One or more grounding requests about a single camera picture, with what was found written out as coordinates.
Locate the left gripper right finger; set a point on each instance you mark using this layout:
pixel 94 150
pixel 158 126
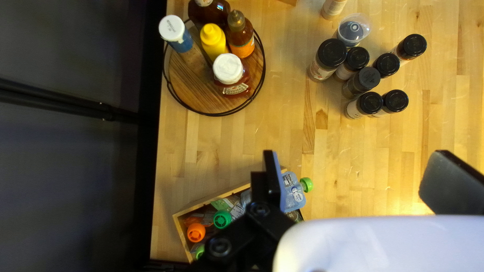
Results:
pixel 453 185

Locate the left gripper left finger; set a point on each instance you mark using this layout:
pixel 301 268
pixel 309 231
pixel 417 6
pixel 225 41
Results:
pixel 261 219

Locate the brown sauce bottle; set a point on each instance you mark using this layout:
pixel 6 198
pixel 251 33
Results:
pixel 208 13

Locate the orange-capped baby food pouch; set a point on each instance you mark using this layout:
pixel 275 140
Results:
pixel 196 232

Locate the wooden box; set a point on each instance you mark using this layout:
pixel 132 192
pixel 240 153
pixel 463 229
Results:
pixel 211 198

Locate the spice jar with black lid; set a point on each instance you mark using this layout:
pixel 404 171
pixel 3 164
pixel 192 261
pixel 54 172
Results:
pixel 414 45
pixel 386 64
pixel 370 102
pixel 332 7
pixel 395 101
pixel 357 58

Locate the spice jar with grey lid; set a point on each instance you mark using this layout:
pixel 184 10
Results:
pixel 368 77

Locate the white-capped ketchup bottle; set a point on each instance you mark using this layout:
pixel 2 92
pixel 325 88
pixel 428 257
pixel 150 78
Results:
pixel 227 68

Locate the large spice jar black lid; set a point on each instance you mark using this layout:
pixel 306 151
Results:
pixel 332 53

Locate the amber hot sauce bottle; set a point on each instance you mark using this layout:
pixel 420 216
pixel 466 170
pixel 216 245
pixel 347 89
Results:
pixel 240 37

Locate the clear-capped seasoning bottle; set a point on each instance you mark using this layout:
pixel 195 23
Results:
pixel 351 30

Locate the yellow mustard bottle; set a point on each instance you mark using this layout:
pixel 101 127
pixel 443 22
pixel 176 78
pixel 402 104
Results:
pixel 212 37

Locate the white-capped dressing bottle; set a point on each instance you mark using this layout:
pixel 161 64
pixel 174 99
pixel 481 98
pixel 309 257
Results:
pixel 172 28

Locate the black frame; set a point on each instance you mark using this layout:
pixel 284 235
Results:
pixel 151 113

